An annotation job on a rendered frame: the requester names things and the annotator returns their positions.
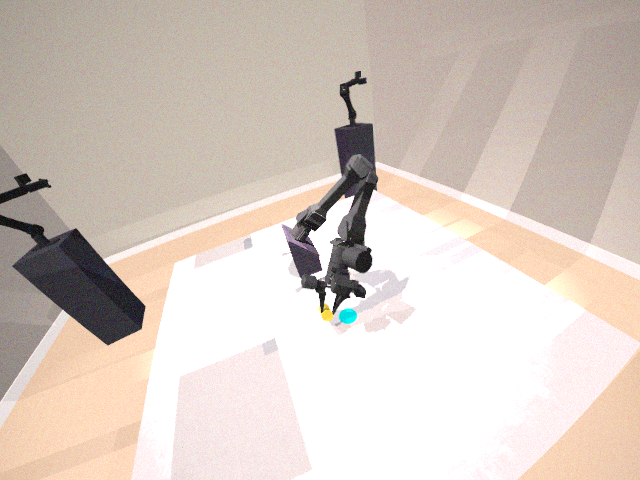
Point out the cyan circle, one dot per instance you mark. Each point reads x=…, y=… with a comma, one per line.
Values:
x=347, y=316

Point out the yellow cylinder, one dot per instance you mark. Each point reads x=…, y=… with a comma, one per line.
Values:
x=327, y=314

